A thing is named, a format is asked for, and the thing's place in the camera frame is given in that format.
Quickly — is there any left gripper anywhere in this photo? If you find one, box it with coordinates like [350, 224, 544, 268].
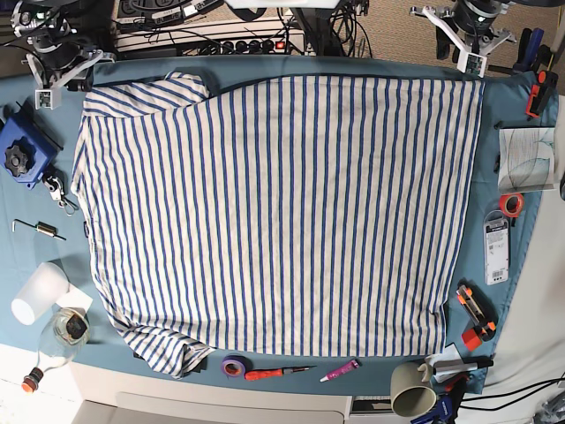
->
[410, 4, 516, 64]

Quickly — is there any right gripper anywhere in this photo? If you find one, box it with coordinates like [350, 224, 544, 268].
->
[26, 38, 116, 92]

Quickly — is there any blue white striped T-shirt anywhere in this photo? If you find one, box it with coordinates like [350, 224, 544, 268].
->
[71, 72, 485, 378]

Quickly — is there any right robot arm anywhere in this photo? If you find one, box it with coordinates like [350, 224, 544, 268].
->
[11, 1, 116, 92]

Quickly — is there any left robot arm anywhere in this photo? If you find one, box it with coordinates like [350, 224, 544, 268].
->
[410, 1, 517, 72]

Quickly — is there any blue black clamp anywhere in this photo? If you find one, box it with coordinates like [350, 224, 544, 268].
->
[487, 27, 553, 75]

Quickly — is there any blue block with black knob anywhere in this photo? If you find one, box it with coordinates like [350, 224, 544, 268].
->
[1, 110, 58, 190]

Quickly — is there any orange black clamp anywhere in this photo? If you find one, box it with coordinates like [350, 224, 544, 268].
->
[525, 71, 559, 118]

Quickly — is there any open leaf print booklet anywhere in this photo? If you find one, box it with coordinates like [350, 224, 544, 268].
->
[498, 127, 555, 194]

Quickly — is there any hex key with brass sleeve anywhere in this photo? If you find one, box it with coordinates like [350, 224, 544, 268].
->
[11, 219, 66, 241]

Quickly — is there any orange tape roll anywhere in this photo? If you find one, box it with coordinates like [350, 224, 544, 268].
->
[499, 193, 524, 218]

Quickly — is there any black power strip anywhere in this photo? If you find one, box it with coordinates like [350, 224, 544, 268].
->
[196, 39, 289, 56]

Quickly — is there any clear packaged tool box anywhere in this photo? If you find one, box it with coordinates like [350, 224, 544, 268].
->
[483, 209, 509, 285]

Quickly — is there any white plastic cup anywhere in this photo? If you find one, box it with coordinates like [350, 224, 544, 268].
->
[11, 262, 70, 325]

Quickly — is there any white paper card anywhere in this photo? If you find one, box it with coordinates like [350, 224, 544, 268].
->
[56, 284, 93, 314]

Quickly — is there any teal table cloth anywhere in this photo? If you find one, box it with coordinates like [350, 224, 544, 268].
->
[1, 56, 564, 397]

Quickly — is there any clear glass bottle orange cap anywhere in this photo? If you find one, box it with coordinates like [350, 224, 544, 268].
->
[21, 308, 90, 393]

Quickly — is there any orange black utility knife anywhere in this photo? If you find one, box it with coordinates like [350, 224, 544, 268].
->
[456, 280, 497, 352]

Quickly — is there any black marker pen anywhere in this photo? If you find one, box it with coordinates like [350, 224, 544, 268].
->
[433, 360, 493, 377]

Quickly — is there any white folded paper note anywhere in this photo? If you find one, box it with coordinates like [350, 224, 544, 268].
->
[420, 344, 463, 383]

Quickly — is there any purple tape roll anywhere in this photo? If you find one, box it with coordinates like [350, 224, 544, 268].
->
[221, 354, 252, 379]

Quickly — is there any pink tube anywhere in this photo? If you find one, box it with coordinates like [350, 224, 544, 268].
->
[320, 360, 360, 382]

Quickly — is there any grey ceramic mug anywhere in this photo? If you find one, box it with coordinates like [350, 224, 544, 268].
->
[390, 362, 437, 418]

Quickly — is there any blue clamp at bottom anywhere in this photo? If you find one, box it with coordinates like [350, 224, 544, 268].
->
[411, 373, 470, 424]

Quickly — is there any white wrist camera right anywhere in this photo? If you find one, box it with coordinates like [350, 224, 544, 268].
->
[34, 88, 62, 110]

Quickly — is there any silver carabiner keychain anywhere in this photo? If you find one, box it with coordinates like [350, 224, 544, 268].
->
[42, 174, 79, 216]

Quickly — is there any orange handle screwdriver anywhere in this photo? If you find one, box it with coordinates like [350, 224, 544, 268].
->
[244, 366, 314, 382]

